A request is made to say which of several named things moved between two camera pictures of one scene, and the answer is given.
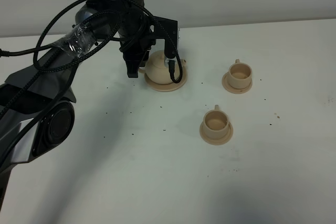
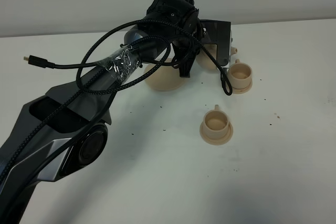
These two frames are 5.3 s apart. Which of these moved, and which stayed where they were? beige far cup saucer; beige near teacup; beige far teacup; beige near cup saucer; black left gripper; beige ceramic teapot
Moved: black left gripper; beige ceramic teapot
Stayed: beige far cup saucer; beige far teacup; beige near teacup; beige near cup saucer
